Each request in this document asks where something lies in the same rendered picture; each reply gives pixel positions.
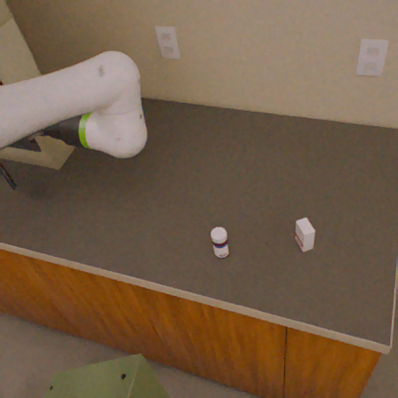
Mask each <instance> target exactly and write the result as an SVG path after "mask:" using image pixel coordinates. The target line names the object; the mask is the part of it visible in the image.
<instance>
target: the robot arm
mask: <svg viewBox="0 0 398 398"><path fill-rule="evenodd" d="M38 136H42V137H44V136H50V137H52V138H54V139H59V140H62V141H63V142H64V143H65V144H66V145H69V146H74V147H83V148H89V149H93V150H98V151H101V152H104V153H106V154H109V155H111V156H113V157H116V158H121V159H126V158H131V157H134V156H135V155H136V154H138V153H139V152H140V151H141V150H142V148H143V147H144V146H145V144H146V141H147V127H146V124H145V120H144V116H143V112H142V107H141V100H140V77H139V70H138V68H137V66H136V64H135V62H134V61H133V60H132V59H131V58H130V57H129V56H127V55H126V54H124V53H122V52H116V51H109V52H103V53H101V54H99V55H97V56H95V57H93V58H91V59H89V60H86V61H84V62H81V63H79V64H76V65H74V66H73V67H69V68H64V69H62V70H59V71H56V72H53V73H50V74H48V75H45V76H39V77H33V78H30V79H27V80H23V81H20V82H17V83H13V84H6V85H2V86H0V151H1V150H3V149H5V148H7V147H9V146H11V145H13V144H15V143H17V142H19V141H21V140H23V139H28V140H29V141H30V143H33V142H35V138H36V137H38Z"/></svg>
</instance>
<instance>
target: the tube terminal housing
mask: <svg viewBox="0 0 398 398"><path fill-rule="evenodd" d="M39 76H43V75H42V73H41V71H40V68H39V67H38V65H37V63H36V60H35V58H34V56H33V54H32V52H31V51H30V49H29V47H28V43H27V41H26V39H25V37H24V35H23V34H22V32H21V30H20V27H19V25H18V23H17V21H16V19H15V18H14V15H13V13H12V10H11V8H10V6H9V5H8V3H7V1H6V0H0V78H1V80H2V82H3V84H4V85H6V84H13V83H17V82H20V81H23V80H27V79H30V78H33V77H39ZM35 139H36V142H37V143H38V145H39V147H40V148H41V149H42V152H41V153H37V152H32V151H27V150H22V149H17V148H12V147H7V148H5V149H3V150H1V151H0V158H3V159H8V160H13V161H18V162H23V163H31V164H35V165H41V166H45V167H50V168H54V169H59V170H60V168H61V167H62V165H63V164H64V163H65V162H66V161H67V159H68V157H69V156H70V154H71V153H72V151H73V150H74V149H75V147H74V146H69V145H66V144H65V143H64V142H63V141H62V140H59V139H54V138H52V137H50V136H44V137H42V136H38V137H36V138H35Z"/></svg>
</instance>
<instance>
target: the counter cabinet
mask: <svg viewBox="0 0 398 398"><path fill-rule="evenodd" d="M0 312H3V313H5V314H9V315H12V316H15V317H17V316H18V317H21V318H24V319H27V320H30V321H32V322H37V323H40V324H42V325H45V326H48V327H51V328H54V329H56V330H62V331H65V332H67V333H70V334H73V335H76V336H78V337H81V338H86V339H89V340H91V341H94V342H97V343H100V344H103V345H106V346H111V347H113V348H115V349H118V350H121V351H124V352H126V353H129V354H134V355H137V354H142V355H143V357H144V358H146V359H148V360H151V361H157V362H161V363H164V364H167V365H170V366H172V367H176V368H178V369H181V370H185V371H188V372H191V373H194V374H196V375H199V376H202V377H205V378H209V379H212V380H215V381H218V382H221V383H224V384H227V385H230V386H234V387H237V388H240V389H242V390H245V391H248V392H251V393H253V394H255V395H257V396H261V397H264V398H360V397H361V395H362V392H363V390H364V388H365V387H366V385H367V383H368V381H369V379H370V377H371V375H372V373H373V371H374V368H375V366H376V364H377V362H378V359H379V357H380V356H381V354H382V353H381V352H378V351H374V350H371V349H368V348H364V347H361V346H355V345H351V344H348V343H345V342H341V341H338V340H335V339H331V338H326V337H322V336H319V335H316V334H313V333H310V332H306V331H302V330H297V329H293V328H290V327H287V326H283V325H280V324H277V323H273V322H268V321H264V320H260V319H258V318H254V317H250V316H248V315H244V314H238V313H236V312H232V311H228V310H226V309H222V308H218V307H215V306H209V305H206V304H203V303H199V302H196V301H193V300H189V299H185V298H181V297H177V296H174V295H171V294H167V293H164V292H160V291H155V290H151V289H148V288H145V287H141V286H138V285H134V284H131V283H126V282H123V281H119V280H116V279H113V278H109V277H106V276H99V275H94V274H90V273H86V272H84V271H80V270H76V269H73V268H70V267H64V266H61V265H57V264H54V263H52V262H48V261H44V260H41V259H35V258H32V257H29V256H25V255H21V254H19V253H15V252H11V251H6V250H2V249H0Z"/></svg>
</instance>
